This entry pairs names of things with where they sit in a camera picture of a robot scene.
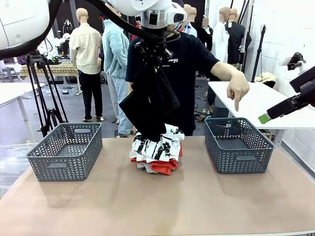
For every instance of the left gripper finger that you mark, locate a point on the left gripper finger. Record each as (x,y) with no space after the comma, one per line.
(144,55)
(165,57)

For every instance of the grey shorts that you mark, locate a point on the grey shorts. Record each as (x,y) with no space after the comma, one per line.
(145,167)

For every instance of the mannequin in blue fleece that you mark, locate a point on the mannequin in blue fleece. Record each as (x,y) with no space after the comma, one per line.
(115,56)

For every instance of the person's right forearm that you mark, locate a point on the person's right forearm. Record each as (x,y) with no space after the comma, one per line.
(130,88)

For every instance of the person's left hand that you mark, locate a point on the person's left hand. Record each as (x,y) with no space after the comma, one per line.
(238,86)

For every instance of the grey stool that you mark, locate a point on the grey stool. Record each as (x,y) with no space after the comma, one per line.
(9,73)

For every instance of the large white table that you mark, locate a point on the large white table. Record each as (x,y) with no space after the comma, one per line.
(258,103)

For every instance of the white black print T-shirt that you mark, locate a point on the white black print T-shirt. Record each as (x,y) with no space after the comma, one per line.
(157,147)

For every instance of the person's left forearm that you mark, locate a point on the person's left forearm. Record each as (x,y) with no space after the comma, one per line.
(226,70)

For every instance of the black light stand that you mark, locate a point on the black light stand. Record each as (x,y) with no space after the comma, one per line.
(258,54)

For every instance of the grey plastic woven basket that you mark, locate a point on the grey plastic woven basket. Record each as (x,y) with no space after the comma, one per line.
(64,169)
(241,162)

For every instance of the small white table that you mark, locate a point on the small white table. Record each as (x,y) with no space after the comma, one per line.
(14,91)

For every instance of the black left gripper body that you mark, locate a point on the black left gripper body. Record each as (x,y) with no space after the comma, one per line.
(156,38)

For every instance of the mannequin in black jacket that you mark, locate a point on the mannequin in black jacket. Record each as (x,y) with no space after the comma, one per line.
(206,34)

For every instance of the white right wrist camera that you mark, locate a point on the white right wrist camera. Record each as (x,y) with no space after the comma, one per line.
(294,62)

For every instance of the orange T-shirt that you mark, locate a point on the orange T-shirt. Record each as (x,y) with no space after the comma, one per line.
(162,168)

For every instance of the mannequin in black shirt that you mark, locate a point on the mannequin in black shirt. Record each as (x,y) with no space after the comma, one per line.
(235,44)

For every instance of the black camera tripod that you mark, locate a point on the black camera tripod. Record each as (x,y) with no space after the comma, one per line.
(37,81)

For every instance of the black shorts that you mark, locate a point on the black shorts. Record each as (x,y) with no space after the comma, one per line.
(152,103)

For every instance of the clear plastic storage box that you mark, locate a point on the clear plastic storage box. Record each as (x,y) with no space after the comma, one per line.
(12,162)

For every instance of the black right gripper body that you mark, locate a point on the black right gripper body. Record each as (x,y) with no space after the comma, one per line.
(307,83)

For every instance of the pale yellow cloth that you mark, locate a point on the pale yellow cloth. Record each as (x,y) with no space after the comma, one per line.
(263,77)

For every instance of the mannequin in cream shirt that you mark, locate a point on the mannequin in cream shirt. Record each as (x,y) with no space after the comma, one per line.
(86,49)

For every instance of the patterned tablecloth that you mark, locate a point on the patterned tablecloth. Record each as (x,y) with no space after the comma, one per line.
(49,70)

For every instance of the person in black T-shirt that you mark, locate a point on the person in black T-shirt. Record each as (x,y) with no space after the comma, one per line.
(192,61)

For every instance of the mannequin in pale blue shirt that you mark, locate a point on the mannequin in pale blue shirt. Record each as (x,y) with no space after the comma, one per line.
(190,29)

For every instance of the black leaning poles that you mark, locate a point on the black leaning poles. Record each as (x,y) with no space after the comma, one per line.
(246,37)

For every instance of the mannequin in white shirt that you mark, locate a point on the mannequin in white shirt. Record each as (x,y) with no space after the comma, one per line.
(220,41)

